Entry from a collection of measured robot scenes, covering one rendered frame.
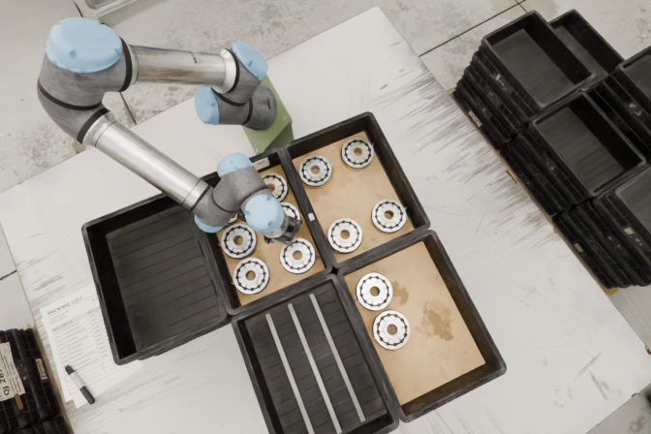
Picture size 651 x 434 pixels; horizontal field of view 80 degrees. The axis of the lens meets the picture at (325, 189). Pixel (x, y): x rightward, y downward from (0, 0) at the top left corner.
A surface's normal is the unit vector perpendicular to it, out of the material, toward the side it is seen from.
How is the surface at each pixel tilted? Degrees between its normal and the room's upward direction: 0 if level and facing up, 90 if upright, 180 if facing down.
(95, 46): 37
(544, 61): 0
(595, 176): 0
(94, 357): 0
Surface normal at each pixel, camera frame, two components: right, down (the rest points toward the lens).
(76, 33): 0.51, -0.54
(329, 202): 0.00, -0.30
